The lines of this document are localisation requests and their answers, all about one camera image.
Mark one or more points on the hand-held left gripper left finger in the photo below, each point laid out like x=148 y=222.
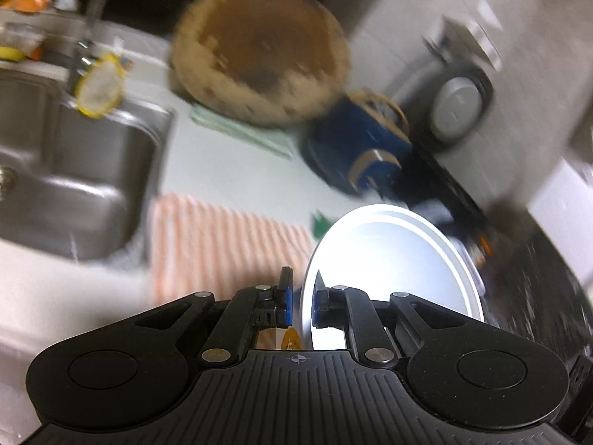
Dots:
x=287 y=299

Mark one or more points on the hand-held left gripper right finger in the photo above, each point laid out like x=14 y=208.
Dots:
x=317 y=309

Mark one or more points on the white round plate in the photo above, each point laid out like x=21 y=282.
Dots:
x=394 y=259

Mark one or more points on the small green wrapper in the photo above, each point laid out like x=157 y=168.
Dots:
x=319 y=227

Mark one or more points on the orange striped towel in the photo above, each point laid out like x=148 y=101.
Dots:
x=222 y=245

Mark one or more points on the blue mug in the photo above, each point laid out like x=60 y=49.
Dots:
x=356 y=148

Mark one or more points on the light green cloth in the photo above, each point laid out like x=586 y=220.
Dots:
x=245 y=132

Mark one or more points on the round wooden cutting board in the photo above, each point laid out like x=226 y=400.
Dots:
x=259 y=51

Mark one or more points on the grey round-lid appliance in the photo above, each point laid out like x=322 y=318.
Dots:
x=456 y=102

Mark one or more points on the stainless steel sink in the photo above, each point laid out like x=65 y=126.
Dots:
x=69 y=171

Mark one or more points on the yellow white sponge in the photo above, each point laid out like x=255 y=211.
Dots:
x=99 y=85

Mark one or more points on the metal faucet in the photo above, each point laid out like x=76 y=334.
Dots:
x=95 y=4

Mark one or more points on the orange packet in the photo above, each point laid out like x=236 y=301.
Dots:
x=28 y=3

